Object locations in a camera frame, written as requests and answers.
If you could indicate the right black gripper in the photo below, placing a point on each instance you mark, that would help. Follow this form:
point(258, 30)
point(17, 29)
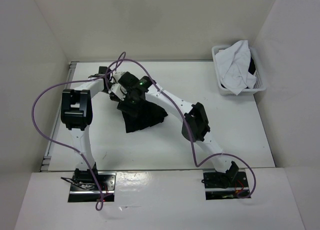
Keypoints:
point(124, 105)

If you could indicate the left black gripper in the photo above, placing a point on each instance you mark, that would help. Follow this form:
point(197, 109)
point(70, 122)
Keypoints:
point(114, 98)

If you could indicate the black pleated skirt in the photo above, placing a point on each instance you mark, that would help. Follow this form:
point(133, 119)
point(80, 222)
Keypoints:
point(152, 114)

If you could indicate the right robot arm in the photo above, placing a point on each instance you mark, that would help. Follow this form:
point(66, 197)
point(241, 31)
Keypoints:
point(194, 120)

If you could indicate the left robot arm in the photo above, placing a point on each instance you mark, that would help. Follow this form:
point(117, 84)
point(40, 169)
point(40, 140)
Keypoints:
point(77, 115)

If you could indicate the white skirt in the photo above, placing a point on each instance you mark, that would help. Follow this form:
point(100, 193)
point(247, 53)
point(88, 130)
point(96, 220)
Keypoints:
point(233, 64)

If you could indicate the black garment in basket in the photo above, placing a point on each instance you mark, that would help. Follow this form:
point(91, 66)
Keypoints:
point(252, 67)

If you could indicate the white plastic basket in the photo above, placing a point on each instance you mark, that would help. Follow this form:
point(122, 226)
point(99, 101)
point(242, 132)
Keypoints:
point(260, 84)

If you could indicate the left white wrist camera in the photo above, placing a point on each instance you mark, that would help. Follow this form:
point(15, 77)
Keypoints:
point(119, 91)

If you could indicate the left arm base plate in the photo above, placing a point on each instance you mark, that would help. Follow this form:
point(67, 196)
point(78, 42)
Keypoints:
point(86, 190)

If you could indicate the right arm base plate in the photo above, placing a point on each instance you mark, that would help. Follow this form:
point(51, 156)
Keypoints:
point(217, 187)

